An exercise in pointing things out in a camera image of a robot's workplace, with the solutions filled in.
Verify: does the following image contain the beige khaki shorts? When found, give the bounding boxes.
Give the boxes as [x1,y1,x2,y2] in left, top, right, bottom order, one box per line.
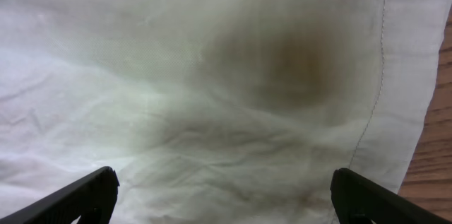
[1,0,451,223]

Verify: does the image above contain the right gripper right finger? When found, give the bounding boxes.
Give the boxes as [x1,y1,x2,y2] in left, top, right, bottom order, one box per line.
[330,168,451,224]

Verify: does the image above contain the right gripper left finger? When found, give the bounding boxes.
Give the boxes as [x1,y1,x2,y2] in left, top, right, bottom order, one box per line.
[1,166,119,224]

